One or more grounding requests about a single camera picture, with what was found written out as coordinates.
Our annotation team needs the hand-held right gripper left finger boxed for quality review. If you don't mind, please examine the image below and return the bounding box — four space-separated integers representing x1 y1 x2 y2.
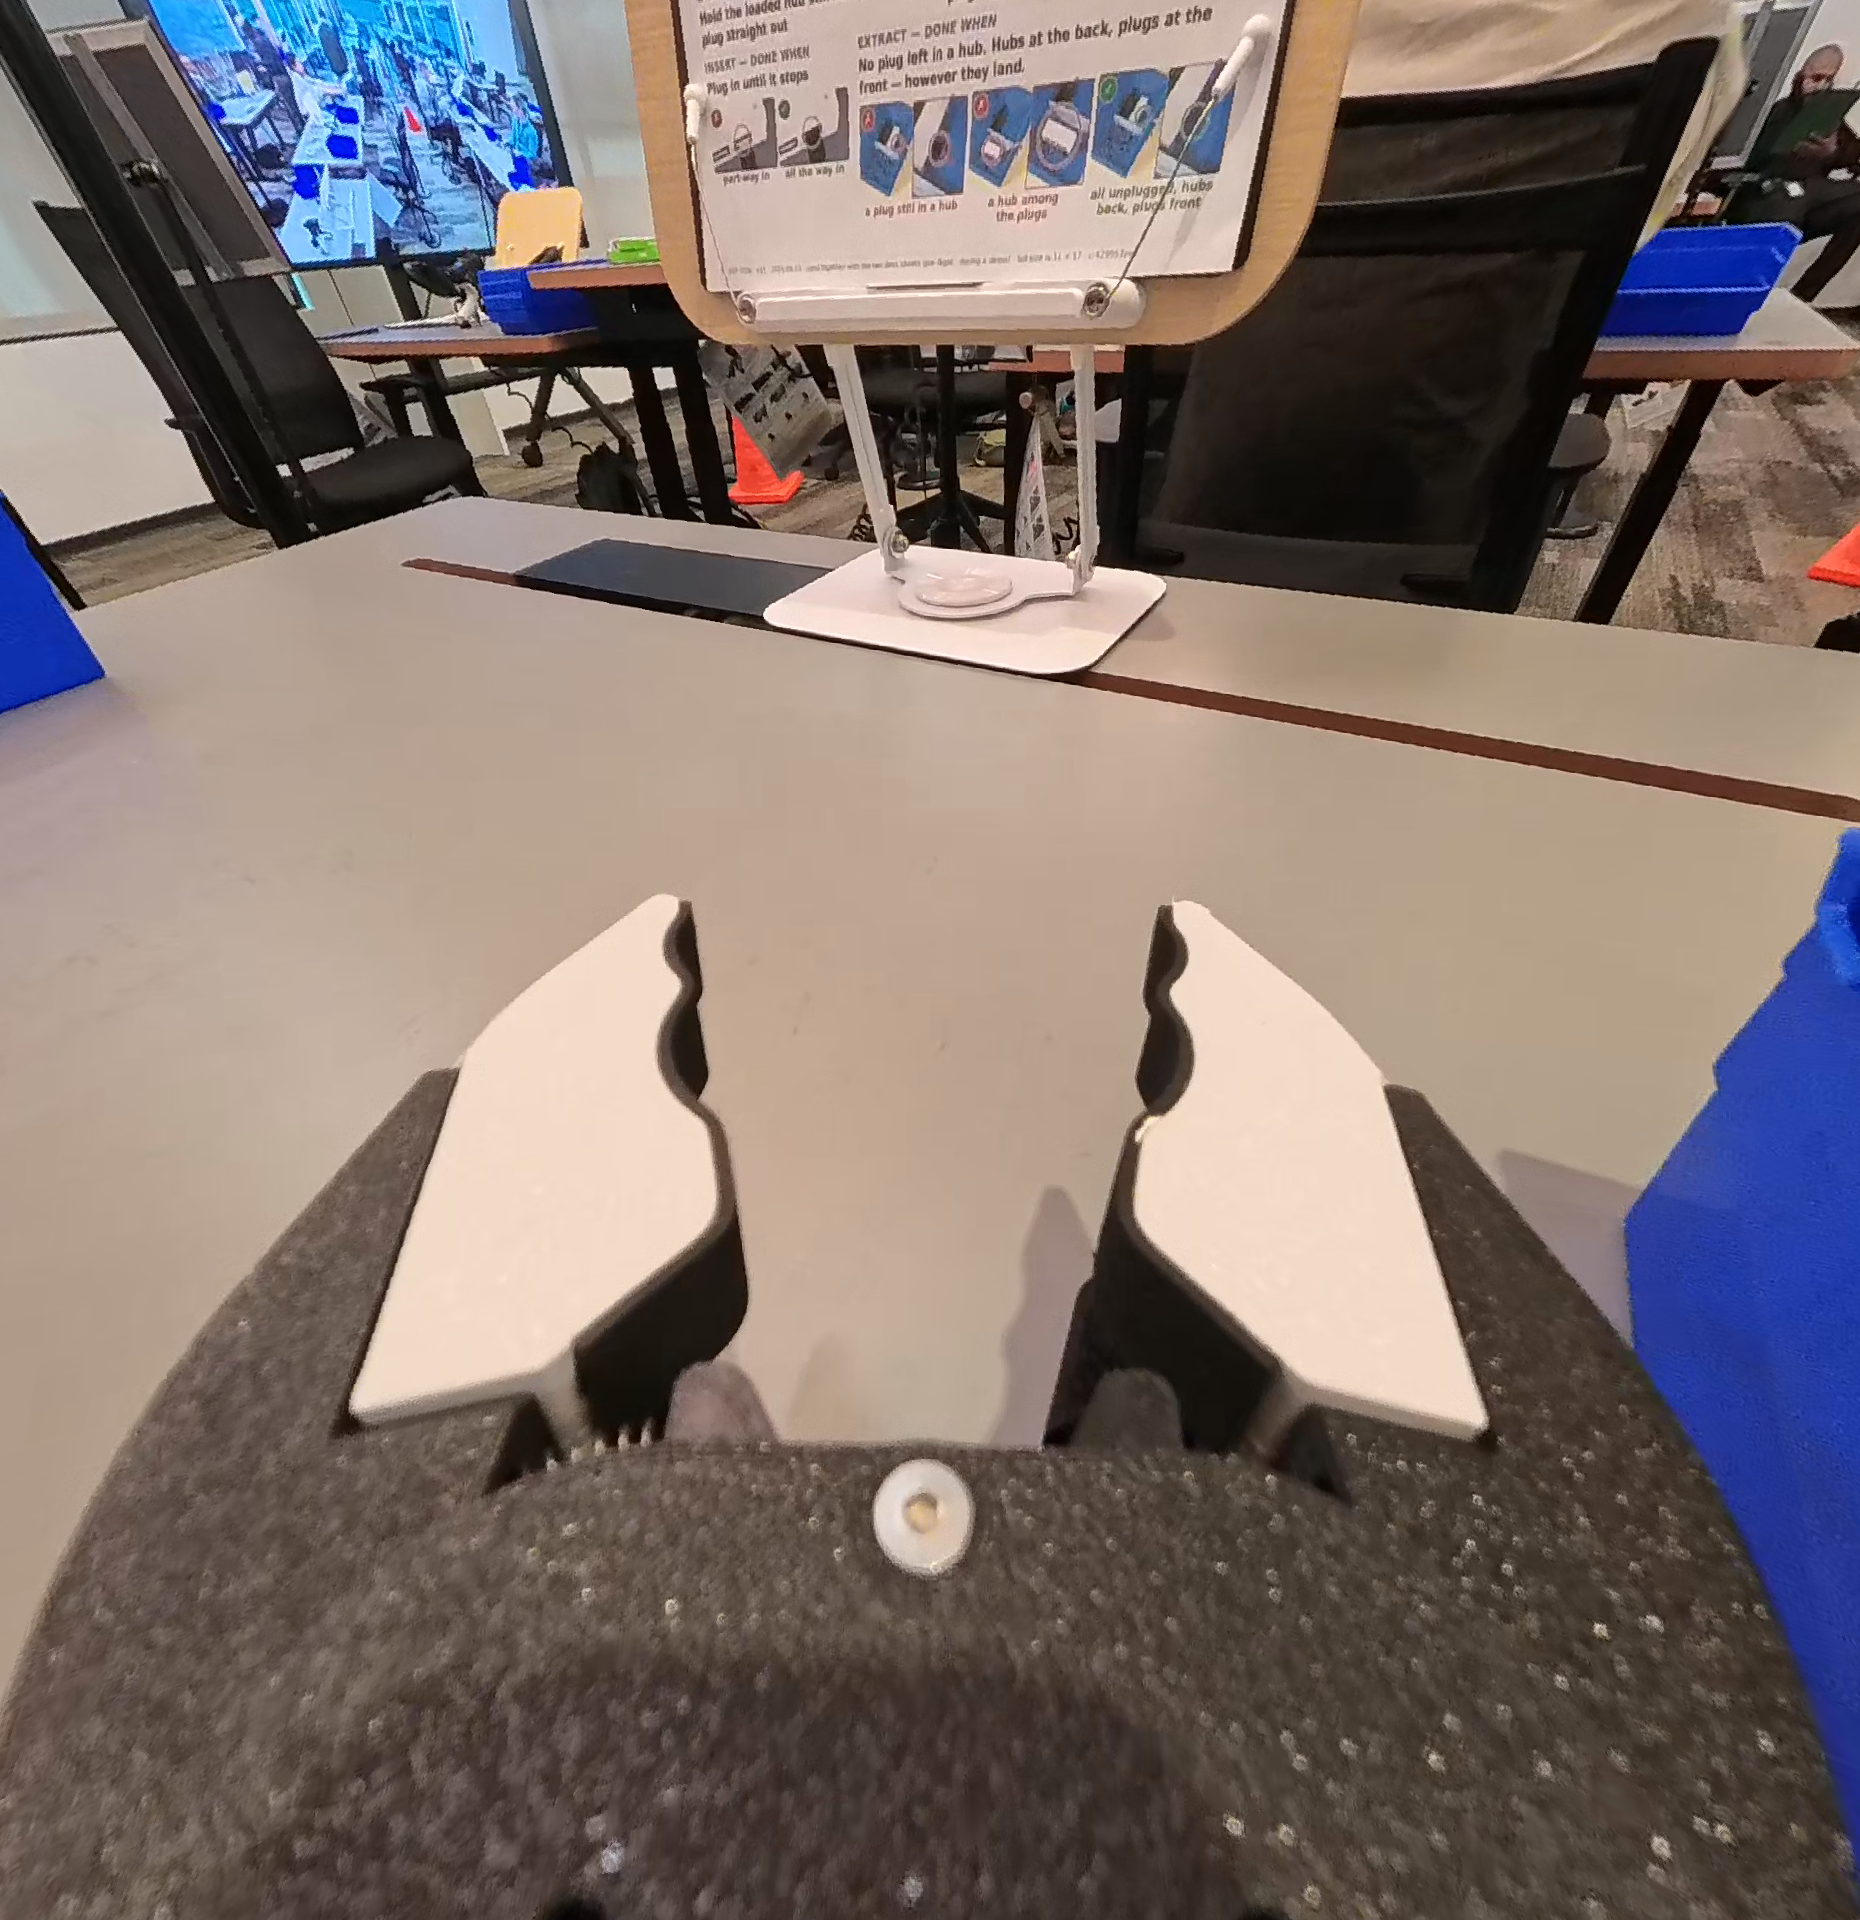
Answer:
345 896 752 1449

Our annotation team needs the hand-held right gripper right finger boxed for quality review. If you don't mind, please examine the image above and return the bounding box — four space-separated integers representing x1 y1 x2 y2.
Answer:
1044 900 1491 1461

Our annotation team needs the large blue plastic bin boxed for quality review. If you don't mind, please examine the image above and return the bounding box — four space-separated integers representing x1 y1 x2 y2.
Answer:
1624 828 1860 1908

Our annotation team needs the white document stand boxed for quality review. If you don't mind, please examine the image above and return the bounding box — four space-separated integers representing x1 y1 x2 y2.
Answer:
627 0 1359 677

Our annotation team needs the black flat mat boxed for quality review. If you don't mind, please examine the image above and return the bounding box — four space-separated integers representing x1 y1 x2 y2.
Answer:
513 539 856 620

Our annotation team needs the black mesh chair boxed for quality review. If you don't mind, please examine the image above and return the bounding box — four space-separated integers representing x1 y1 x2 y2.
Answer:
1125 38 1718 618

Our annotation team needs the brown-edged background table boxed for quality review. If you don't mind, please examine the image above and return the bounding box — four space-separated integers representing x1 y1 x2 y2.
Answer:
324 261 721 528

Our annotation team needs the black office chair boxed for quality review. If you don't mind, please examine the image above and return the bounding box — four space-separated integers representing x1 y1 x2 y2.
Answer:
38 201 483 534

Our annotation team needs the blue storage tray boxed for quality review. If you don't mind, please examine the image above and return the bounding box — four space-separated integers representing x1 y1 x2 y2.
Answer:
1602 222 1802 338
477 268 601 334

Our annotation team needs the grey background table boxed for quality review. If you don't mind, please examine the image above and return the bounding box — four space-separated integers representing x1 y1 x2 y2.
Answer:
1581 293 1860 624

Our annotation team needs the small wooden board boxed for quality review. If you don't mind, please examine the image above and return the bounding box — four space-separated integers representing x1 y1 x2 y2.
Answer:
496 189 584 273

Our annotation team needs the printed instruction sheet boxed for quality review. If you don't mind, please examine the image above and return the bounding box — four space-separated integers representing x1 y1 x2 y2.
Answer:
673 0 1297 283

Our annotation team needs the wall screen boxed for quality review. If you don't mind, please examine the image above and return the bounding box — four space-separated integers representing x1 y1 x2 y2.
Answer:
136 0 569 273

